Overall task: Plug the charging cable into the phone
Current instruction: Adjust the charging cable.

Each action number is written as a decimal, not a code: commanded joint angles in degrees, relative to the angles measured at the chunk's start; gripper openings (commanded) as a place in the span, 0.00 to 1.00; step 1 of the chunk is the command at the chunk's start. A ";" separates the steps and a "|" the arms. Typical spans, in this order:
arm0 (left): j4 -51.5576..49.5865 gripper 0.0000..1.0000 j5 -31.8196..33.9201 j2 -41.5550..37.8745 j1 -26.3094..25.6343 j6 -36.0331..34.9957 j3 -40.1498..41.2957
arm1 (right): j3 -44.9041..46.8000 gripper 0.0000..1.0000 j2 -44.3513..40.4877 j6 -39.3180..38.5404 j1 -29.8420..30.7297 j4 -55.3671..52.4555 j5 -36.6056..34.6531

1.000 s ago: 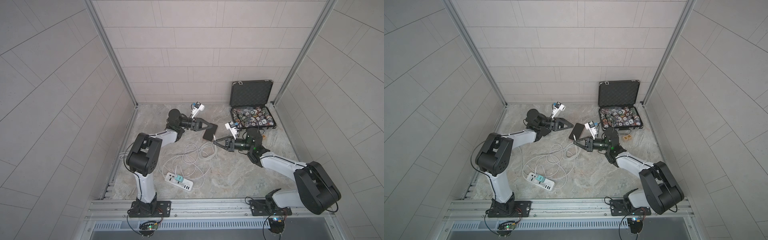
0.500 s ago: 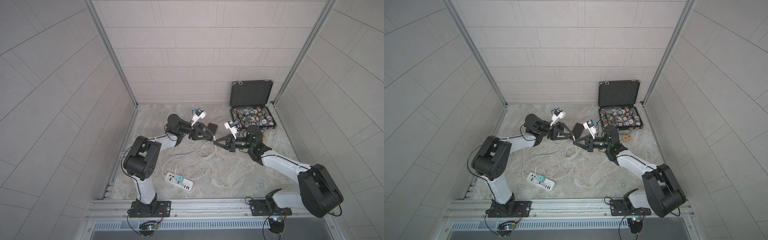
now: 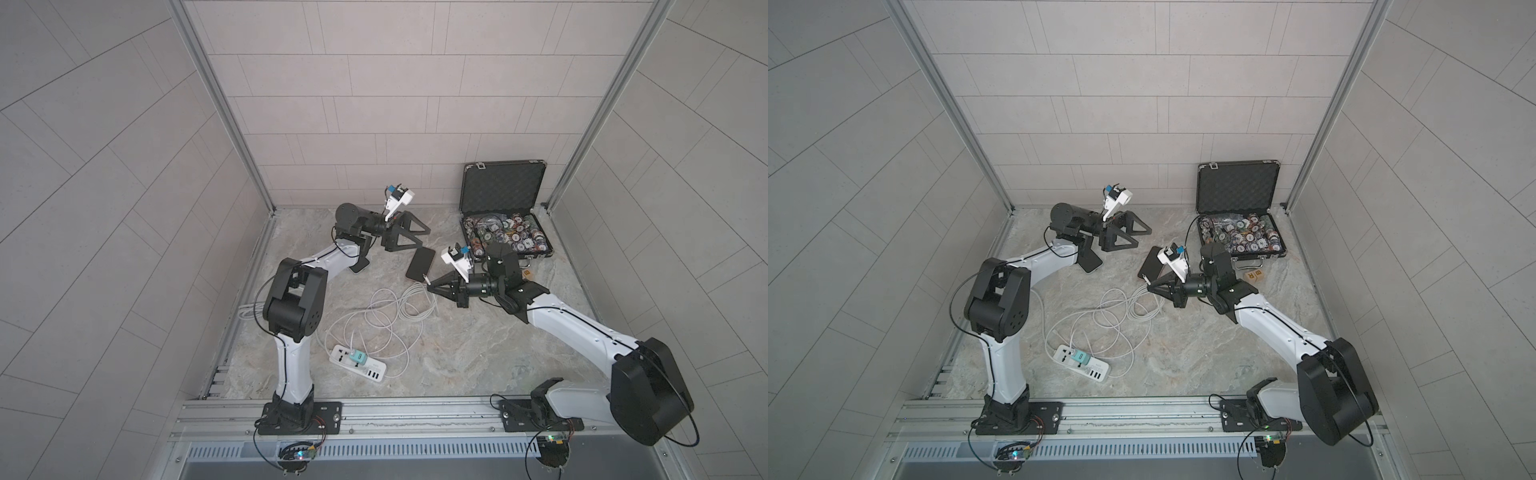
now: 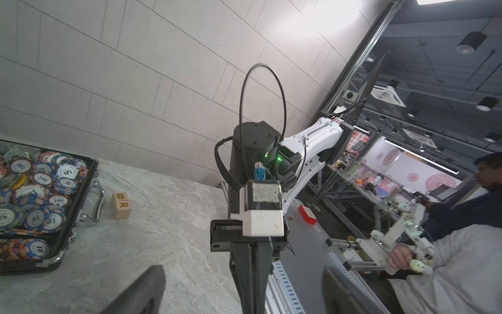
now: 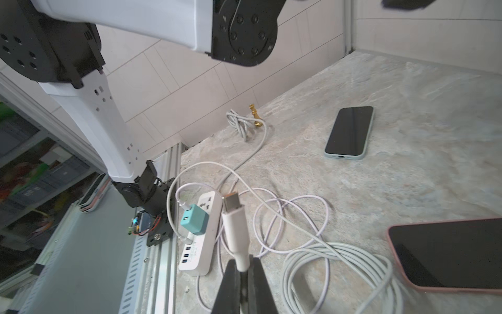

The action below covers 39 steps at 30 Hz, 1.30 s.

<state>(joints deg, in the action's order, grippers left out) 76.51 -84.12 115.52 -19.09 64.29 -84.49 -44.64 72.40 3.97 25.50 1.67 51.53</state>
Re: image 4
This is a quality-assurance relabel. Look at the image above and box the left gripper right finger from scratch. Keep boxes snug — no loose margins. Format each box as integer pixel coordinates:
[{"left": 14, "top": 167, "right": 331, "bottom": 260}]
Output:
[{"left": 322, "top": 267, "right": 383, "bottom": 314}]

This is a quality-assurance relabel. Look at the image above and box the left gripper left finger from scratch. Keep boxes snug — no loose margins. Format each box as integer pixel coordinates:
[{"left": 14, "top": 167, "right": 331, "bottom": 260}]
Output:
[{"left": 101, "top": 265, "right": 166, "bottom": 314}]

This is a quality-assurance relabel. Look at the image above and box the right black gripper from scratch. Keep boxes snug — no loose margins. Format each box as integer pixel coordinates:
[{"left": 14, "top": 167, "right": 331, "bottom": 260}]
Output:
[{"left": 210, "top": 121, "right": 300, "bottom": 314}]

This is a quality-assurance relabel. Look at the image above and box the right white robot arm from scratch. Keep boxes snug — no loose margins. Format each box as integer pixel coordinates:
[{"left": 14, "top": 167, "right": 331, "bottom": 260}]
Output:
[{"left": 210, "top": 118, "right": 353, "bottom": 313}]

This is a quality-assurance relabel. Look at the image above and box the operator hand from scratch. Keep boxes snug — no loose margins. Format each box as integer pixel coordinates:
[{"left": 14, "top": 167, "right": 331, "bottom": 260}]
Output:
[{"left": 388, "top": 244, "right": 414, "bottom": 270}]

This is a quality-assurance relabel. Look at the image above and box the red small box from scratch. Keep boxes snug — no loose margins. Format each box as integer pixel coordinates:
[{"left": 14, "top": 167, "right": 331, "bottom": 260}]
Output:
[{"left": 298, "top": 205, "right": 318, "bottom": 225}]

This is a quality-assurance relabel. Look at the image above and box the wooden letter block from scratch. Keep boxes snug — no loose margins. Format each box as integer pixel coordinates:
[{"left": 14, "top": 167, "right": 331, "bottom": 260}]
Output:
[{"left": 111, "top": 192, "right": 132, "bottom": 219}]

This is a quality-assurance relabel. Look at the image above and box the person in white sweater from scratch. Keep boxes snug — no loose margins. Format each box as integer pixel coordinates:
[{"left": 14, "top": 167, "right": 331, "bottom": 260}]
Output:
[{"left": 389, "top": 225, "right": 501, "bottom": 313}]

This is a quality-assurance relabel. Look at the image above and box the black poker chip case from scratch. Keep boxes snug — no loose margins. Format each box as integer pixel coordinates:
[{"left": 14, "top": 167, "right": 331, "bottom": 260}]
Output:
[{"left": 1, "top": 140, "right": 106, "bottom": 276}]

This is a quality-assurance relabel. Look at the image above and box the person in dark clothing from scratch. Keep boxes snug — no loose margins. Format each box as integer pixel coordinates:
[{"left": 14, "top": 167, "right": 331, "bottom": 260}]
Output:
[{"left": 422, "top": 153, "right": 501, "bottom": 241}]

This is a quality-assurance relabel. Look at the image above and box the aluminium mounting rail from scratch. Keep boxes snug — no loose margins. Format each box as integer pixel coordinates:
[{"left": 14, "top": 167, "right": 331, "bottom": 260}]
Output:
[{"left": 275, "top": 200, "right": 389, "bottom": 313}]

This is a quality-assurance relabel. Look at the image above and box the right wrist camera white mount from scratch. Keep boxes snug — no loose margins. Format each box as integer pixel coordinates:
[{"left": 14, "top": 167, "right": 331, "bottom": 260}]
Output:
[{"left": 228, "top": 162, "right": 286, "bottom": 238}]

